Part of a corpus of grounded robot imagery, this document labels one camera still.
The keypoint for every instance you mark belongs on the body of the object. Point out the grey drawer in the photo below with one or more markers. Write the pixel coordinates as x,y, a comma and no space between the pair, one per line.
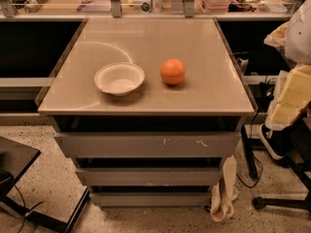
148,176
150,199
148,145

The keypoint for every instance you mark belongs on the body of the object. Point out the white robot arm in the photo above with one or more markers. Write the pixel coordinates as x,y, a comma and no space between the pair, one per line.
292,92

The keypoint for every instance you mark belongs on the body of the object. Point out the grey drawer cabinet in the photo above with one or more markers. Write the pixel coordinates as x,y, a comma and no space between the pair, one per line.
213,97

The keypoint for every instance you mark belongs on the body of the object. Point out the grey top drawer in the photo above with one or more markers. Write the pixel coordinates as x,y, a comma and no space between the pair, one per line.
148,145

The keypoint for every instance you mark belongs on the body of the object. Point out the grey bottom drawer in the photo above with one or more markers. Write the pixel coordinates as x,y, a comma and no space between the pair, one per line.
150,199

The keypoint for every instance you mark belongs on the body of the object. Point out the orange ball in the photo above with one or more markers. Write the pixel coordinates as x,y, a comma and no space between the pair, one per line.
172,71

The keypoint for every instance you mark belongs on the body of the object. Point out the white paper bowl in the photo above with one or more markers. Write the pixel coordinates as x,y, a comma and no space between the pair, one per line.
119,78

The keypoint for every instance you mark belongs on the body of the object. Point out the white cloth bag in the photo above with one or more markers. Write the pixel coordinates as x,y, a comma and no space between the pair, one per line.
224,192

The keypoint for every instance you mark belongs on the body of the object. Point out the black sneaker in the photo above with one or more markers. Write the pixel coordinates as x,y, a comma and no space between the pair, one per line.
273,142

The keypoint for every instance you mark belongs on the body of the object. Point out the black side table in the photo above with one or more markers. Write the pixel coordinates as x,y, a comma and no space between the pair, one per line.
16,158

